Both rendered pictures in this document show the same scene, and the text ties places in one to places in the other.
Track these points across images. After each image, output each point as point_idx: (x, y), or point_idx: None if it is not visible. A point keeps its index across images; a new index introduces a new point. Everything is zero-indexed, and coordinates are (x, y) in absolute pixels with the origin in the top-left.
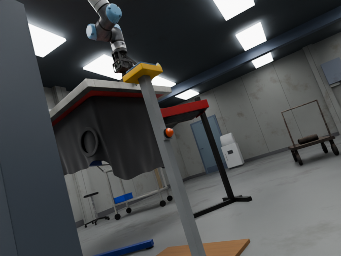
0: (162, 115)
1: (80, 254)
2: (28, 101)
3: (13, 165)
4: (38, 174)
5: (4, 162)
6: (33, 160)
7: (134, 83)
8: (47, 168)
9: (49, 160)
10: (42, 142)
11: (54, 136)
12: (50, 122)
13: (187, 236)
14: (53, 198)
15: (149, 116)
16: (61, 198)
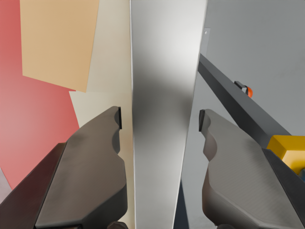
0: (253, 100)
1: None
2: None
3: (187, 216)
4: (184, 198)
5: (188, 221)
6: (186, 209)
7: (189, 121)
8: (184, 196)
9: (184, 200)
10: (187, 216)
11: (186, 213)
12: (188, 227)
13: None
14: (181, 180)
15: (233, 118)
16: None
